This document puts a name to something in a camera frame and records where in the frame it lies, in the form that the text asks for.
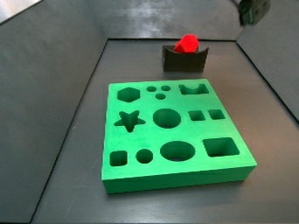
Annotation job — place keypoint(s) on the red hexagonal prism block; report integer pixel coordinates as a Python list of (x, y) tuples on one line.
[(187, 44)]

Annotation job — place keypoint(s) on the green foam shape-sorter board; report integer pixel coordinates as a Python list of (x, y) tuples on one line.
[(169, 137)]

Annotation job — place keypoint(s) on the black curved cradle stand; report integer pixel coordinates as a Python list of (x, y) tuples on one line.
[(183, 62)]

